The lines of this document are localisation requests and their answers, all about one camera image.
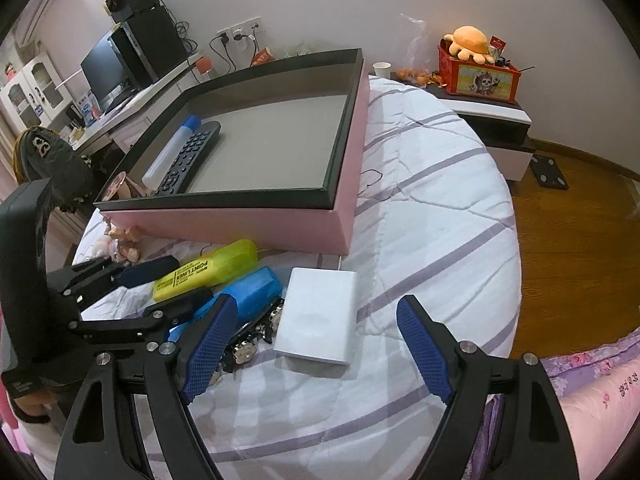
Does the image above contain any white wall socket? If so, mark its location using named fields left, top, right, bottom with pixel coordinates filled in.
left=217, top=17, right=263, bottom=43

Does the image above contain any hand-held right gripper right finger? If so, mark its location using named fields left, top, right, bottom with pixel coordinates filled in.
left=396, top=296, right=581, bottom=480

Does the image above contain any person's left hand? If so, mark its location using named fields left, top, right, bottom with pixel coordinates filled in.
left=12, top=390, right=53, bottom=418

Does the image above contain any black floor scale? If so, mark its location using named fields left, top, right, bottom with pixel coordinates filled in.
left=530, top=154, right=570, bottom=191

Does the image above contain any white air conditioner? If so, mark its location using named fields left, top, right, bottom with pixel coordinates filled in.
left=12, top=0, right=66, bottom=46

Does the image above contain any person's left forearm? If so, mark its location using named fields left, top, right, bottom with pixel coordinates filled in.
left=15, top=415, right=68, bottom=471

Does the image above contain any round pink tin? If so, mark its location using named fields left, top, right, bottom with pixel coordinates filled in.
left=102, top=172, right=147, bottom=202

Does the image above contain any white glass-door cabinet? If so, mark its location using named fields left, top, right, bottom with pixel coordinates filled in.
left=0, top=57, right=71, bottom=133

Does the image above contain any dark and white nightstand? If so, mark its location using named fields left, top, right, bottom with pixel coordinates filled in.
left=435, top=92, right=535, bottom=183

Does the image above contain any black remote control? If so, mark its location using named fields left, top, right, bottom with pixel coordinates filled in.
left=150, top=121, right=222, bottom=196

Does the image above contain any black chain with metal flowers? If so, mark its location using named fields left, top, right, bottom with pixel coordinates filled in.
left=210, top=297, right=286, bottom=386

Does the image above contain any pink floral quilt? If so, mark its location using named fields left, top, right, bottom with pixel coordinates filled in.
left=470, top=327, right=640, bottom=480

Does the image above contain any white desk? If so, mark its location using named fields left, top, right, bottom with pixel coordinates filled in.
left=65, top=55, right=206, bottom=157

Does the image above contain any blue toy car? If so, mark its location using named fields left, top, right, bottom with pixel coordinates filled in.
left=170, top=266, right=282, bottom=343

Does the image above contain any black computer monitor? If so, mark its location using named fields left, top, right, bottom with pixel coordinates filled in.
left=80, top=35, right=132, bottom=113

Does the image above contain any clear plastic bag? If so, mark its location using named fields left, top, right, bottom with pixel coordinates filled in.
left=400, top=12, right=432, bottom=76

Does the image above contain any orange plush toy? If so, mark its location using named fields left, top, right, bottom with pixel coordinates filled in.
left=442, top=26, right=496, bottom=65

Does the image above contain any black computer tower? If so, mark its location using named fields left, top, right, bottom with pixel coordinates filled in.
left=107, top=2, right=188, bottom=88

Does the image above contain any yellow marker-shaped case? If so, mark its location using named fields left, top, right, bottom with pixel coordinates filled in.
left=151, top=239, right=260, bottom=303

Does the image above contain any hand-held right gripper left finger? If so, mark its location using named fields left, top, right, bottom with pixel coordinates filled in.
left=54, top=294, right=238, bottom=480

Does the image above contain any large pink box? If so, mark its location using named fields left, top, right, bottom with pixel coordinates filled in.
left=92, top=48, right=372, bottom=256

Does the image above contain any blue white carton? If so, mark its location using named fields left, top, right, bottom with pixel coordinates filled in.
left=80, top=92, right=99, bottom=126

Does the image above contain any white bottle with blue cap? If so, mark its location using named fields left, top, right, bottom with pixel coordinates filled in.
left=141, top=115, right=202, bottom=190

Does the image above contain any white power bank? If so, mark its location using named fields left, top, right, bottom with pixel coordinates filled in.
left=274, top=267, right=358, bottom=380

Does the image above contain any red printed storage box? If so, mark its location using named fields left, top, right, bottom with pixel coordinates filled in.
left=437, top=42, right=523, bottom=106

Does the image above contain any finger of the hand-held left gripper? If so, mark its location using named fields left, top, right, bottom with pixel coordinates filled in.
left=70, top=287, right=213, bottom=343
left=47, top=255, right=180, bottom=306

